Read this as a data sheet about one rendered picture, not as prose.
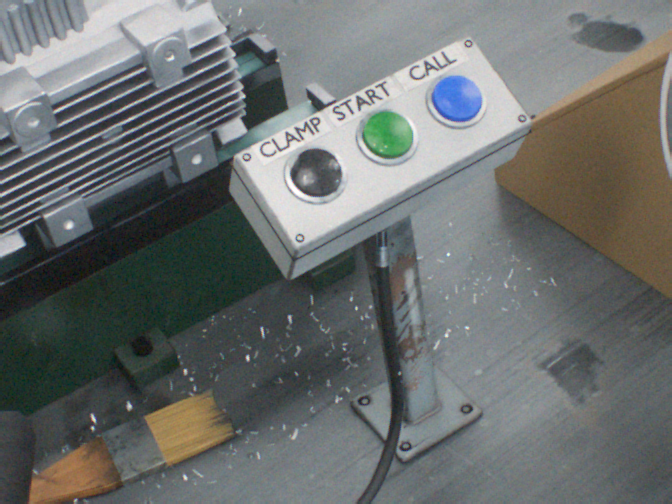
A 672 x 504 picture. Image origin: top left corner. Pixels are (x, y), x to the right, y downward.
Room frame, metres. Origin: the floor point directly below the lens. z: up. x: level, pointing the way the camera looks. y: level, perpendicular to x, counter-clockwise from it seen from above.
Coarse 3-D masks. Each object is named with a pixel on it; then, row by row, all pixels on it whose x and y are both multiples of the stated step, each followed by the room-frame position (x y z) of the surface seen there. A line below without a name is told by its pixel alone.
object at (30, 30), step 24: (0, 0) 0.84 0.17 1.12; (24, 0) 0.84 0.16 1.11; (48, 0) 0.85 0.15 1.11; (72, 0) 0.85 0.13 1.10; (0, 24) 0.83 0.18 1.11; (24, 24) 0.84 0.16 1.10; (48, 24) 0.85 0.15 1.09; (72, 24) 0.85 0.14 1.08; (0, 48) 0.83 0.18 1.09; (24, 48) 0.84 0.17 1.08
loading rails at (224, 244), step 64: (256, 64) 1.00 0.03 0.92; (256, 128) 0.92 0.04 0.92; (192, 192) 0.85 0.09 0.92; (64, 256) 0.81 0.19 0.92; (128, 256) 0.83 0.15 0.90; (192, 256) 0.85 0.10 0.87; (256, 256) 0.87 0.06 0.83; (0, 320) 0.79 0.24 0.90; (64, 320) 0.80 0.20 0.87; (128, 320) 0.82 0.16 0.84; (192, 320) 0.84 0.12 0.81; (0, 384) 0.78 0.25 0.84; (64, 384) 0.80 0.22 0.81
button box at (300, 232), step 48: (384, 96) 0.72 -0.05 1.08; (288, 144) 0.69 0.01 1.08; (336, 144) 0.69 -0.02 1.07; (432, 144) 0.69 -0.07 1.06; (480, 144) 0.69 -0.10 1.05; (240, 192) 0.69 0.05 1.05; (288, 192) 0.66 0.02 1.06; (336, 192) 0.66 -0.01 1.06; (384, 192) 0.66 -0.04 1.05; (432, 192) 0.68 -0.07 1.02; (288, 240) 0.64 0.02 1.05; (336, 240) 0.65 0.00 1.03
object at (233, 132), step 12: (180, 0) 0.87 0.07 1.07; (192, 0) 0.86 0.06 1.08; (204, 0) 0.87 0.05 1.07; (240, 120) 0.87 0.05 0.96; (216, 132) 0.87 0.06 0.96; (228, 132) 0.87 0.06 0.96; (240, 132) 0.87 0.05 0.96; (216, 144) 0.87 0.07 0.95; (228, 144) 0.87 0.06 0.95; (0, 240) 0.80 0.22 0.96; (12, 240) 0.80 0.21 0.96; (24, 240) 0.80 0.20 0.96; (0, 252) 0.79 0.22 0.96; (12, 252) 0.79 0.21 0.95
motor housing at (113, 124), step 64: (128, 0) 0.87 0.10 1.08; (0, 64) 0.83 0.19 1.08; (64, 64) 0.84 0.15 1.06; (128, 64) 0.83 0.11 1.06; (192, 64) 0.85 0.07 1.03; (0, 128) 0.80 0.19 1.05; (64, 128) 0.81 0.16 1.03; (128, 128) 0.82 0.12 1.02; (0, 192) 0.78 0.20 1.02; (128, 192) 0.86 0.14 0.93
